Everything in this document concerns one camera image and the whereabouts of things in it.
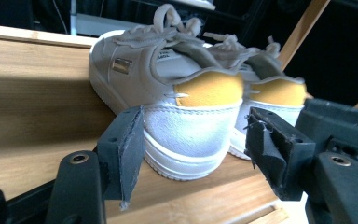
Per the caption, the white grey sneaker yellow heel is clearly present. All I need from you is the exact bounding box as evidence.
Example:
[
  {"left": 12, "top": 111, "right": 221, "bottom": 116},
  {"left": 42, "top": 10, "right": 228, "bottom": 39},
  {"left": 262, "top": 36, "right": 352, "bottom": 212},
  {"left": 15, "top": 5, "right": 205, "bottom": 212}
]
[
  {"left": 203, "top": 31, "right": 308, "bottom": 161},
  {"left": 88, "top": 3, "right": 245, "bottom": 182}
]

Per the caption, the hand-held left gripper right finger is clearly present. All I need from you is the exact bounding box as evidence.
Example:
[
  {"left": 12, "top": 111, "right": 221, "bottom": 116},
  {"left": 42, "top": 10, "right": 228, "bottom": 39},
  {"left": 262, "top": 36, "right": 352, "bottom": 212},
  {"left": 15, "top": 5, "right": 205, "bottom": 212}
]
[{"left": 243, "top": 106, "right": 317, "bottom": 202}]

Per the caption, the wooden three-tier shoe rack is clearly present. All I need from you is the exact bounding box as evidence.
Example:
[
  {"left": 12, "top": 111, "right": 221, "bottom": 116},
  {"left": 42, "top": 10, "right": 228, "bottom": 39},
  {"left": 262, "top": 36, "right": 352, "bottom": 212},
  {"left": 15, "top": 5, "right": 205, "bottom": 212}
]
[{"left": 0, "top": 0, "right": 358, "bottom": 224}]

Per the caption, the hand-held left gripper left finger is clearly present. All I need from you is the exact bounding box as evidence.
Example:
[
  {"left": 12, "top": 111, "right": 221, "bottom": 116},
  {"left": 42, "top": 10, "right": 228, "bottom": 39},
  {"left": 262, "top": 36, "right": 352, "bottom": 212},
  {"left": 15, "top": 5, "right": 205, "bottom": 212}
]
[{"left": 97, "top": 105, "right": 145, "bottom": 210}]

